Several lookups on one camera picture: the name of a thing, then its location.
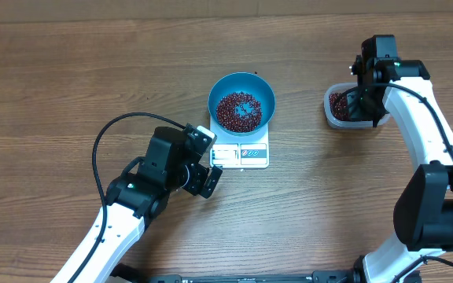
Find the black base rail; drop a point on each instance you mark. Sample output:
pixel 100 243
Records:
pixel 126 274

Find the teal metal bowl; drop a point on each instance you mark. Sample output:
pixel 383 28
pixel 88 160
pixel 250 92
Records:
pixel 248 83

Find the red adzuki beans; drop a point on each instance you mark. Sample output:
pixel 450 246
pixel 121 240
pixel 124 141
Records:
pixel 339 106

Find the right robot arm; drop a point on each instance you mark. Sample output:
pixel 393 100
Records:
pixel 423 215

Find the red beans in bowl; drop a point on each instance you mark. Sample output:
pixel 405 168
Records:
pixel 239 112

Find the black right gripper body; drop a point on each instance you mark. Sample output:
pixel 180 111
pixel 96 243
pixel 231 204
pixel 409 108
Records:
pixel 362 107

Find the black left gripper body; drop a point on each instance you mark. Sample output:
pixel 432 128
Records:
pixel 193 179

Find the white digital kitchen scale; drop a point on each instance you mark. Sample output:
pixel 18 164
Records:
pixel 240 150

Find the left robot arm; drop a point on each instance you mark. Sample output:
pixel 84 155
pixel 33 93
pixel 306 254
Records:
pixel 135 198

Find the clear plastic container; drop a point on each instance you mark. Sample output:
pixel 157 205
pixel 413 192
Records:
pixel 333 122

